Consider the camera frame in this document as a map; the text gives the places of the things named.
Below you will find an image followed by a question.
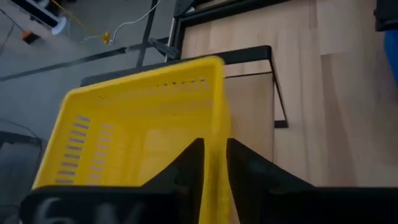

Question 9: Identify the yellow cable plug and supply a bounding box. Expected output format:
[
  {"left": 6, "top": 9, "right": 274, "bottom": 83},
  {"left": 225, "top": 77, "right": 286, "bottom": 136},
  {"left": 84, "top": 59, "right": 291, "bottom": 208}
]
[{"left": 100, "top": 30, "right": 113, "bottom": 45}]

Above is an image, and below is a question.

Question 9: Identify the yellow plastic basket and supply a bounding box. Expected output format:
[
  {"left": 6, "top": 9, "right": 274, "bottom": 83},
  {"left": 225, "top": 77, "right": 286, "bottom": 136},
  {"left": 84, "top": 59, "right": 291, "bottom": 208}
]
[{"left": 32, "top": 55, "right": 233, "bottom": 224}]

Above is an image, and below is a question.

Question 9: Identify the yellow cord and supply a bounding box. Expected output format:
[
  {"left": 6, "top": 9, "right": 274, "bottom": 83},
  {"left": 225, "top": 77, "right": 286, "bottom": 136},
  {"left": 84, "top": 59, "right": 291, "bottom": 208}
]
[{"left": 49, "top": 0, "right": 106, "bottom": 37}]

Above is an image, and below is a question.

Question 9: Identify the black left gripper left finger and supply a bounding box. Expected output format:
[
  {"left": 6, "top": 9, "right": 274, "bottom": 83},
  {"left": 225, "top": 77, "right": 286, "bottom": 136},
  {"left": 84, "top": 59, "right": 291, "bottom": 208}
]
[{"left": 20, "top": 138, "right": 206, "bottom": 224}]

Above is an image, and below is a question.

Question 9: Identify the wooden shelf with black legs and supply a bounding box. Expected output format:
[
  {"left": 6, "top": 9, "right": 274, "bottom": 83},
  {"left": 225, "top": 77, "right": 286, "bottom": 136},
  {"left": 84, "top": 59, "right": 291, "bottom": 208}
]
[{"left": 80, "top": 45, "right": 289, "bottom": 187}]

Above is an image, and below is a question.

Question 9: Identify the blue plastic basket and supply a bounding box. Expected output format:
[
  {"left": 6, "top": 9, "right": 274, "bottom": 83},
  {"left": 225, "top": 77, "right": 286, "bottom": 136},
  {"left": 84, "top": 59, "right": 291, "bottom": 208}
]
[{"left": 383, "top": 29, "right": 398, "bottom": 88}]

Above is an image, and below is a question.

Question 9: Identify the small orange black object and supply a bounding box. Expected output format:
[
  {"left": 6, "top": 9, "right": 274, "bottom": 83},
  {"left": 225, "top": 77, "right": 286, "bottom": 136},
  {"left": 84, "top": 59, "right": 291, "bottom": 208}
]
[{"left": 21, "top": 30, "right": 42, "bottom": 45}]

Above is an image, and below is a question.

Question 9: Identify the white power cable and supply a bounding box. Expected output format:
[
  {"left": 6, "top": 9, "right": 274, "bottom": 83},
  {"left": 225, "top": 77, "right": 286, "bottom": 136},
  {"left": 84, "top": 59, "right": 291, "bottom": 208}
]
[{"left": 79, "top": 0, "right": 162, "bottom": 44}]

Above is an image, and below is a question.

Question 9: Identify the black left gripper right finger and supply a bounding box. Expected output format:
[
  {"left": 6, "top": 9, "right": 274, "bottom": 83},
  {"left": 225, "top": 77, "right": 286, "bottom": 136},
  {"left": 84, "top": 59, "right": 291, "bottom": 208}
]
[{"left": 226, "top": 138, "right": 398, "bottom": 224}]

